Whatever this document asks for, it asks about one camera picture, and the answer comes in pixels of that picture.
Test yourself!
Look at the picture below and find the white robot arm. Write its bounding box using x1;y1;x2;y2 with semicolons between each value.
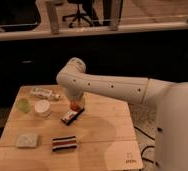
56;57;188;171

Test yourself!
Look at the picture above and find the white square dish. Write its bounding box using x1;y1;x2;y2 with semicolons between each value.
15;133;38;148

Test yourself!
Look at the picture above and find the clear plastic bottle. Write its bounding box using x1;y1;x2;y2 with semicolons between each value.
30;87;60;101

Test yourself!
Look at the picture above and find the black power cable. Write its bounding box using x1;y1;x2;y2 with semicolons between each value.
133;125;159;168

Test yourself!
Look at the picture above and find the black office chair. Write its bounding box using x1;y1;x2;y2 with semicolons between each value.
62;0;95;28

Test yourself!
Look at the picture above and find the green plastic cup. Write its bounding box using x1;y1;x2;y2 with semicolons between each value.
16;98;30;113

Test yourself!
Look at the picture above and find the striped cloth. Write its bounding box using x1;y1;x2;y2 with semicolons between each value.
52;136;77;152

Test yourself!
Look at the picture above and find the white paper cup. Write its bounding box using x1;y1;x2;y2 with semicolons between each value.
34;100;51;117

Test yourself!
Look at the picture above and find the red apple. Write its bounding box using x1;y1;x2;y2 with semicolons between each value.
70;102;80;111

